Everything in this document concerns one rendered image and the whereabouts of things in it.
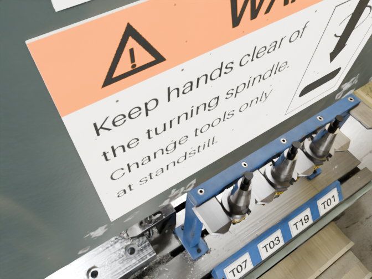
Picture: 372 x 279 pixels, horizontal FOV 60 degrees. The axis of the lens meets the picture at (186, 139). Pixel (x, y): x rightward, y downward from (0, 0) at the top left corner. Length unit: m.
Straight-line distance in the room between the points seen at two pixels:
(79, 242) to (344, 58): 0.16
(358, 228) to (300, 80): 1.15
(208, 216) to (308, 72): 0.49
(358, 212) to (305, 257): 0.27
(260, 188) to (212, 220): 0.12
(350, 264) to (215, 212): 0.71
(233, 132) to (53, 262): 0.10
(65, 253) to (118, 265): 0.67
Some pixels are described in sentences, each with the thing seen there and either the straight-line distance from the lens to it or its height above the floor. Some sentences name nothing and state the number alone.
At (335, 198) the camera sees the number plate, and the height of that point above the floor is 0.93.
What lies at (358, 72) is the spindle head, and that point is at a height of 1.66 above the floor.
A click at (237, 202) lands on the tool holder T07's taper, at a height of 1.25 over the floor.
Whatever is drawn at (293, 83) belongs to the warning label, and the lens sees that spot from 0.17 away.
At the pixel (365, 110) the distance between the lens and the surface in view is 0.87.
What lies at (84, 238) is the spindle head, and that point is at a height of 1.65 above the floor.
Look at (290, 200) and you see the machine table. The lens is 1.04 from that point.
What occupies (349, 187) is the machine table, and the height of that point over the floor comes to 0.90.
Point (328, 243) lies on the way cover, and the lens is 1.22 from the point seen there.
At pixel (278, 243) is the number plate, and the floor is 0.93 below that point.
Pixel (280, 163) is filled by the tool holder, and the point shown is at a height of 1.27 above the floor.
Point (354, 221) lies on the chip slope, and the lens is 1.30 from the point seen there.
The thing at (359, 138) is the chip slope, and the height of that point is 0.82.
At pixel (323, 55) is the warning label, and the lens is 0.17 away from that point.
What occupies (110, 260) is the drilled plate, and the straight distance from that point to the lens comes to 0.85.
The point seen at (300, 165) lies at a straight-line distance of 0.72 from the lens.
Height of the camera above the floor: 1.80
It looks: 57 degrees down
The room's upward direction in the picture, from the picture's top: 3 degrees clockwise
